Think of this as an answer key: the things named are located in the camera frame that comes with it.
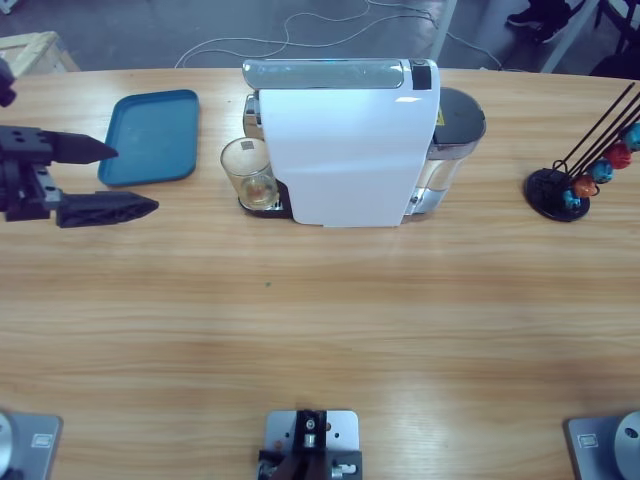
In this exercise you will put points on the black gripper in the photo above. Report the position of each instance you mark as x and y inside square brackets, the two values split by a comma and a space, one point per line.
[25, 192]

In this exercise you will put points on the clear drinking glass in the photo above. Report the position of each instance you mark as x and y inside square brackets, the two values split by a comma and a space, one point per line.
[250, 190]

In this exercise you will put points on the white capsule coffee machine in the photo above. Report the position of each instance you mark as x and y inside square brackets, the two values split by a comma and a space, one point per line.
[350, 160]

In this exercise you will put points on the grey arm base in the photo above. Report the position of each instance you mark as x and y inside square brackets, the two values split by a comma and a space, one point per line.
[30, 465]
[595, 465]

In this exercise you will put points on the blue coffee capsule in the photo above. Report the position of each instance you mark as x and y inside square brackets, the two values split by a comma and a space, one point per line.
[634, 137]
[600, 171]
[571, 200]

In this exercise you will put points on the orange coffee capsule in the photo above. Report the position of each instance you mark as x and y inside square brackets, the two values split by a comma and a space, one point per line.
[584, 187]

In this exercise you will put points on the red coffee capsule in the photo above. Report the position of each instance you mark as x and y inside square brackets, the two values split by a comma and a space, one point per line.
[620, 156]

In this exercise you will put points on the blue plastic tray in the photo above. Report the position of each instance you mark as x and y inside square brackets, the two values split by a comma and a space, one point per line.
[150, 135]

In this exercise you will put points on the light wooden crate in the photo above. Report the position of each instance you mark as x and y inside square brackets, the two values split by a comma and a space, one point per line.
[40, 47]

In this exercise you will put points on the silver grate drip tray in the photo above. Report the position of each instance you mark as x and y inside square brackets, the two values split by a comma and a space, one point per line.
[284, 207]

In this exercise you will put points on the clear water tank black lid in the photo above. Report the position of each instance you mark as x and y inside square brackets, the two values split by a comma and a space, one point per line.
[460, 115]

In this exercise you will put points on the white metal leg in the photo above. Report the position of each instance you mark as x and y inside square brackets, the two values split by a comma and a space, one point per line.
[570, 35]
[445, 30]

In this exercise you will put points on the black capsule holder stand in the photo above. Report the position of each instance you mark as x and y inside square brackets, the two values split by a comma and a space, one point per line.
[545, 195]

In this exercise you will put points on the black bystander shoe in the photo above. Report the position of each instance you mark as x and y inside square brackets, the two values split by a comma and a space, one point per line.
[522, 20]
[550, 32]

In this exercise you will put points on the black office chair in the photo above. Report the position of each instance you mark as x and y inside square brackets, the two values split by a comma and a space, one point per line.
[620, 65]

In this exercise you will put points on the grey centre mount plate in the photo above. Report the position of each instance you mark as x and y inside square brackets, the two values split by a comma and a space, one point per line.
[320, 436]

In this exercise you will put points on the grey camera mount plate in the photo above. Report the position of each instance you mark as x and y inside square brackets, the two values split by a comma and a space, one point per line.
[345, 430]

